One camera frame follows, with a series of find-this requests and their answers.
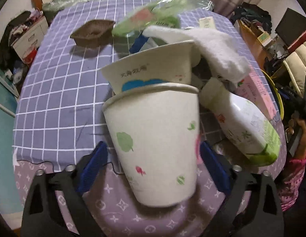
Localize pink strawberry milk carton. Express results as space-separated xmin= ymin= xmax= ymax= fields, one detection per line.
xmin=198 ymin=16 xmax=279 ymax=120

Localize white green drink bottle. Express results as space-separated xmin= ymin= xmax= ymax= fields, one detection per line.
xmin=199 ymin=77 xmax=281 ymax=167

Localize white paper tissue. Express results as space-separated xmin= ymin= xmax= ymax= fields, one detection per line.
xmin=142 ymin=25 xmax=251 ymax=84

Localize paper cup with leaves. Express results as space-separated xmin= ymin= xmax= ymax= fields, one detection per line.
xmin=102 ymin=83 xmax=200 ymax=207

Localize white yogurt cup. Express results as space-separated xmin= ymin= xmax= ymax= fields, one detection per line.
xmin=100 ymin=40 xmax=194 ymax=94

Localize green plastic bag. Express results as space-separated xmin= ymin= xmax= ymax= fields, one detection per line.
xmin=112 ymin=0 xmax=196 ymax=36

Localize blue silver foil pouch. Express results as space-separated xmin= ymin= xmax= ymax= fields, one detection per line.
xmin=129 ymin=33 xmax=149 ymax=54

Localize yellow rimmed trash bin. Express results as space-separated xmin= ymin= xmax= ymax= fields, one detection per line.
xmin=261 ymin=70 xmax=284 ymax=120

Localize person's right hand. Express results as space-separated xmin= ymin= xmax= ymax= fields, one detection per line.
xmin=288 ymin=118 xmax=306 ymax=160

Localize cream puffer jacket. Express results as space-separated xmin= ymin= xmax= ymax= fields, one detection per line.
xmin=283 ymin=41 xmax=306 ymax=97

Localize pink patterned sleeve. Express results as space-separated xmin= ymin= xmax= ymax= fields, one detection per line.
xmin=277 ymin=156 xmax=306 ymax=212

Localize purple patterned cloth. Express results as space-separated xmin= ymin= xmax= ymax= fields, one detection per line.
xmin=13 ymin=120 xmax=288 ymax=237

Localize wooden desk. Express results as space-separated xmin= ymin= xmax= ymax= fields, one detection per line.
xmin=235 ymin=20 xmax=271 ymax=70

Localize black monitor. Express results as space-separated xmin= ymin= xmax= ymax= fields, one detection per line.
xmin=275 ymin=8 xmax=306 ymax=47

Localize pile of clothes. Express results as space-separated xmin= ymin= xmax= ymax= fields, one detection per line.
xmin=230 ymin=2 xmax=273 ymax=34

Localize red bucket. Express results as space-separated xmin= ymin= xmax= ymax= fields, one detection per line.
xmin=22 ymin=46 xmax=37 ymax=67

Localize dark clothes on nightstand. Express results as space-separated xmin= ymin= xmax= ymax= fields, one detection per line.
xmin=0 ymin=9 xmax=43 ymax=72

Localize white nightstand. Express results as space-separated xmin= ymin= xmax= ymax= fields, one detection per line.
xmin=12 ymin=16 xmax=48 ymax=58

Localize black cable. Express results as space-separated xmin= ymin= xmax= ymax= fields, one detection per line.
xmin=17 ymin=160 xmax=124 ymax=176

